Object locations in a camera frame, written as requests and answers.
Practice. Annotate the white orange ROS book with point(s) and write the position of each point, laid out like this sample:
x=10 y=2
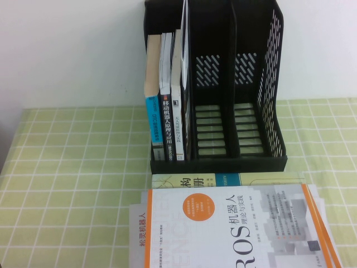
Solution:
x=223 y=229

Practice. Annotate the white spine book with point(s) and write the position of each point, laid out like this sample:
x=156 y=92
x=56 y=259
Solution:
x=177 y=131

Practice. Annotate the black spine book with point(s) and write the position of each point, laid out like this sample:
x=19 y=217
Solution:
x=167 y=125

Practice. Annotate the blue spine book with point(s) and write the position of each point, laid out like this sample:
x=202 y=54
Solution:
x=154 y=120

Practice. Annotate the cream green cover book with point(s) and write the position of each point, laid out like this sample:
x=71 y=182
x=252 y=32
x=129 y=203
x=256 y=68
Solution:
x=173 y=181

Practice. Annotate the black plastic book holder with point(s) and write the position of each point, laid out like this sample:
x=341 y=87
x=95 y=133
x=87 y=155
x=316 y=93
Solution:
x=217 y=164

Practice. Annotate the white orange book underneath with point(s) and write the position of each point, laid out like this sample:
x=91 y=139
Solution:
x=318 y=201

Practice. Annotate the thin dark cover magazine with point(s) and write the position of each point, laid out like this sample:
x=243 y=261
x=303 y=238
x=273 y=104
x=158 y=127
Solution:
x=187 y=97

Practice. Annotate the white booklet with red text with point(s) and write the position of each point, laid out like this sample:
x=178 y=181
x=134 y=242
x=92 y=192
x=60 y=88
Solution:
x=139 y=237

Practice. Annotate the green checked tablecloth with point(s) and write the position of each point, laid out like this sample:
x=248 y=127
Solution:
x=69 y=167

